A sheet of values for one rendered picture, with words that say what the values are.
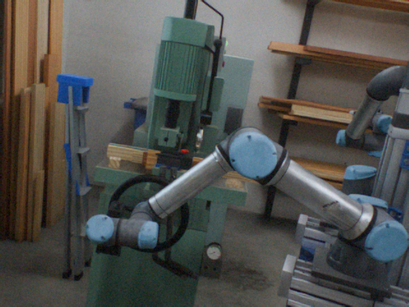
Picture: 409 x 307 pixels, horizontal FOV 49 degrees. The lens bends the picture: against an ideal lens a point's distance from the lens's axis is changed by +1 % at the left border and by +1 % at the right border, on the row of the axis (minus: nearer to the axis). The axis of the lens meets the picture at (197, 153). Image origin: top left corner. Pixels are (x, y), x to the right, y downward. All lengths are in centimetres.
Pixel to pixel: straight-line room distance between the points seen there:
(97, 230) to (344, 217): 66
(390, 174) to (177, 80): 83
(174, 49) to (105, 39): 255
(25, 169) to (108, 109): 143
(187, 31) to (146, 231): 83
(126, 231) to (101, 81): 313
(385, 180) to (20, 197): 228
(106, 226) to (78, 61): 321
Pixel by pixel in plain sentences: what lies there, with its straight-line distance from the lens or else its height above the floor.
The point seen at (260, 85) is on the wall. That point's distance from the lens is 417.
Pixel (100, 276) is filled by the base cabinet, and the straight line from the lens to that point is 195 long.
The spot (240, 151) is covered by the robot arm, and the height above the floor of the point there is 116.
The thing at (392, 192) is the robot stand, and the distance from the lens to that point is 165.
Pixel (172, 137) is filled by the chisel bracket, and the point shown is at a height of 104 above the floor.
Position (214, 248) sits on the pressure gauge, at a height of 68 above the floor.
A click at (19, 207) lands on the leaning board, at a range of 322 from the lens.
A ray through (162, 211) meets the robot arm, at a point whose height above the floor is 91.
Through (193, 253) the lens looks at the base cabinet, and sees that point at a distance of 185.
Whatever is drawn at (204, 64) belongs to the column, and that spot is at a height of 134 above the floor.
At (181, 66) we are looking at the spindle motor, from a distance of 177.
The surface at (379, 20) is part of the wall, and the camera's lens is 438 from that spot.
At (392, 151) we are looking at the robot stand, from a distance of 163.
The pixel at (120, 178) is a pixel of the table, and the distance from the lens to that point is 178.
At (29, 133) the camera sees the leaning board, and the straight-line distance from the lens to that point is 309.
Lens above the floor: 138
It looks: 12 degrees down
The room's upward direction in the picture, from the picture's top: 9 degrees clockwise
